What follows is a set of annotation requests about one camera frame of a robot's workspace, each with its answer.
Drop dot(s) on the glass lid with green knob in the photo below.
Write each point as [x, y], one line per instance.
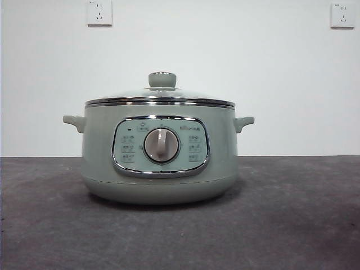
[162, 80]

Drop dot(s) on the sage green electric cooking pot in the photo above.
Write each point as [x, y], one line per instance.
[98, 157]

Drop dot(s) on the white wall socket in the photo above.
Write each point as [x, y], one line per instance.
[342, 15]
[99, 12]

